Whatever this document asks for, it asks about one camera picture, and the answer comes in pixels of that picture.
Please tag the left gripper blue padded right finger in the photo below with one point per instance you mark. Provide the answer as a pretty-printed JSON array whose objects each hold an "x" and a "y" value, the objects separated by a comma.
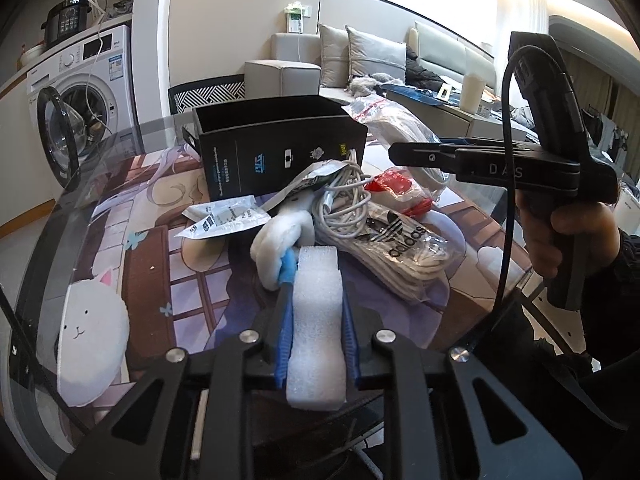
[{"x": 365, "y": 366}]

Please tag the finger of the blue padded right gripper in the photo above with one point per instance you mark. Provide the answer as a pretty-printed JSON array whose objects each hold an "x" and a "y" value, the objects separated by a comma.
[{"x": 472, "y": 141}]

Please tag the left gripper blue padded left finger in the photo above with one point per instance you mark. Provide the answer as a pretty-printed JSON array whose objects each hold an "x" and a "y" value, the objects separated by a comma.
[{"x": 279, "y": 338}]

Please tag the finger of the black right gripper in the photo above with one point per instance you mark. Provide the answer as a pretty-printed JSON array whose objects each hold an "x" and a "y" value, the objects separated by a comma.
[{"x": 440, "y": 155}]

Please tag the white plush toy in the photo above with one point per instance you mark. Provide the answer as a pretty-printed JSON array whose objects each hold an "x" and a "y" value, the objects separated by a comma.
[{"x": 293, "y": 225}]

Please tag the clear bag white cloth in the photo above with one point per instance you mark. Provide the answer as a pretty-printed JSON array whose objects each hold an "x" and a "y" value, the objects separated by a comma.
[{"x": 390, "y": 122}]

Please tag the white foam block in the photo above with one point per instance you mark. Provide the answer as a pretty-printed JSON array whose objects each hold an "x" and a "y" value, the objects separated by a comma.
[{"x": 316, "y": 378}]

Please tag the white foil sachet packet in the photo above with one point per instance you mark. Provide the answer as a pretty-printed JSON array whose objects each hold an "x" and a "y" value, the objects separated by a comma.
[{"x": 223, "y": 217}]

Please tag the bagged adidas socks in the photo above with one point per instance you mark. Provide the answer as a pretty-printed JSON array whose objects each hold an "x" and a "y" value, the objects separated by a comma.
[{"x": 406, "y": 256}]

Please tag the black cardboard box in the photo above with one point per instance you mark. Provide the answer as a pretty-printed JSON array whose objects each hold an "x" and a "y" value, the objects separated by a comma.
[{"x": 257, "y": 146}]

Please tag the person's right hand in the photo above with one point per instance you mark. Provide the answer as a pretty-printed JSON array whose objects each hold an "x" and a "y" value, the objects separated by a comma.
[{"x": 595, "y": 221}]

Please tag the beige low cabinet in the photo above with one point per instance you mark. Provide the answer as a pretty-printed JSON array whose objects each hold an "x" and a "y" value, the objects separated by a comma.
[{"x": 445, "y": 120}]

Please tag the red white plastic bag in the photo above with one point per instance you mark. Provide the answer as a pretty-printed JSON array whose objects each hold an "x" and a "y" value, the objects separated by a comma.
[{"x": 395, "y": 189}]

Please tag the white paper roll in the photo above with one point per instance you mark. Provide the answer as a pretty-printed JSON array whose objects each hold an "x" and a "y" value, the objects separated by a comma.
[{"x": 473, "y": 87}]

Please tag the black jacket on sofa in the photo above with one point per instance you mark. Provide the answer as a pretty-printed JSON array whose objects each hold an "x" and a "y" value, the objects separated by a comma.
[{"x": 418, "y": 76}]

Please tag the grey crumpled cloth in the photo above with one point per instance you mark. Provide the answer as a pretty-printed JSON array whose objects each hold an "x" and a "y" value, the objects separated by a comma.
[{"x": 371, "y": 84}]

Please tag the grey cushion right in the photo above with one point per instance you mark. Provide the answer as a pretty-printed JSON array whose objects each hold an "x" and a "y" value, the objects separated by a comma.
[{"x": 370, "y": 54}]

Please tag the grey cushion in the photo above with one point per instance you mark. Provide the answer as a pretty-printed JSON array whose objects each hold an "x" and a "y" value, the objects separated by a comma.
[
  {"x": 370, "y": 54},
  {"x": 334, "y": 56}
]

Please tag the grey cushion left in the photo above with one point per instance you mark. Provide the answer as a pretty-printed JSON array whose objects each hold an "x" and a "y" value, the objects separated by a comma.
[{"x": 334, "y": 56}]

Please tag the anime print desk mat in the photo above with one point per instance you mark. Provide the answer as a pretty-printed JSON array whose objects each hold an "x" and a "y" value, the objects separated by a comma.
[{"x": 140, "y": 287}]

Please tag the beige sofa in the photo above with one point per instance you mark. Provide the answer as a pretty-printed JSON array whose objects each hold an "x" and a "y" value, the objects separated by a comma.
[{"x": 294, "y": 67}]

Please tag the black patterned chair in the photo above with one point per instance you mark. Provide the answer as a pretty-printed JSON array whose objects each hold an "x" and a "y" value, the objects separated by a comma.
[{"x": 223, "y": 89}]

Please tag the white washing machine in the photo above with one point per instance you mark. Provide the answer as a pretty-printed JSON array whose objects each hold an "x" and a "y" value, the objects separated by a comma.
[{"x": 91, "y": 81}]

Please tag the black pressure cooker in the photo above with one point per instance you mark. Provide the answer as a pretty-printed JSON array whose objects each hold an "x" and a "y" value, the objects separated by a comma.
[{"x": 65, "y": 20}]

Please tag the white bowl on counter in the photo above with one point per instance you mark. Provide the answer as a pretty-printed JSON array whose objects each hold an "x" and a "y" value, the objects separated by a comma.
[{"x": 31, "y": 54}]

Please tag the green white wall panel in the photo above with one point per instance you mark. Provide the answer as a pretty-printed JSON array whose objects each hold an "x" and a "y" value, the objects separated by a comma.
[{"x": 295, "y": 13}]

